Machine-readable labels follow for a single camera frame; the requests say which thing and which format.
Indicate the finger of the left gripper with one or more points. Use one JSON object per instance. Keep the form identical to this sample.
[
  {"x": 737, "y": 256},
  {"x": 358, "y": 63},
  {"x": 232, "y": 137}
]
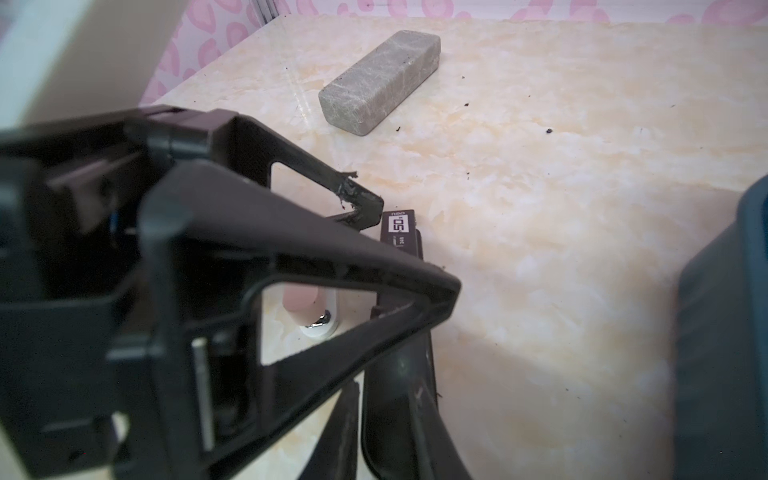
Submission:
[
  {"x": 250, "y": 149},
  {"x": 211, "y": 242}
]

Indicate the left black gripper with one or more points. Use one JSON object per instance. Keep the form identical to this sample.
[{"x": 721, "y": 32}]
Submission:
[{"x": 71, "y": 277}]

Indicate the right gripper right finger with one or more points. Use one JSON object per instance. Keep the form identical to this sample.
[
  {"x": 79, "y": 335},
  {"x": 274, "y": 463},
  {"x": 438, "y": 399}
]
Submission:
[{"x": 436, "y": 455}]

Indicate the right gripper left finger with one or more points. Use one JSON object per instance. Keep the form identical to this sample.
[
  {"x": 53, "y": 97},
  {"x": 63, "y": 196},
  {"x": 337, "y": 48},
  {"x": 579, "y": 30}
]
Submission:
[{"x": 335, "y": 454}]

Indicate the black stapler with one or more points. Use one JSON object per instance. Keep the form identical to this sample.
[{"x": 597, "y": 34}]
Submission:
[{"x": 387, "y": 442}]

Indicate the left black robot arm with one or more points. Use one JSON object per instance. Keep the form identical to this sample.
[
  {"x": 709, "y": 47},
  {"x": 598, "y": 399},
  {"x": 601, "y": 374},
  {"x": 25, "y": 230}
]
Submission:
[{"x": 63, "y": 60}]

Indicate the grey stone block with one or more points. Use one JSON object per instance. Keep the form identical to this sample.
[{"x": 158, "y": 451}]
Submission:
[{"x": 360, "y": 98}]

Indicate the teal plastic tray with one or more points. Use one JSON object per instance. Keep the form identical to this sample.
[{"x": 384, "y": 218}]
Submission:
[{"x": 720, "y": 425}]

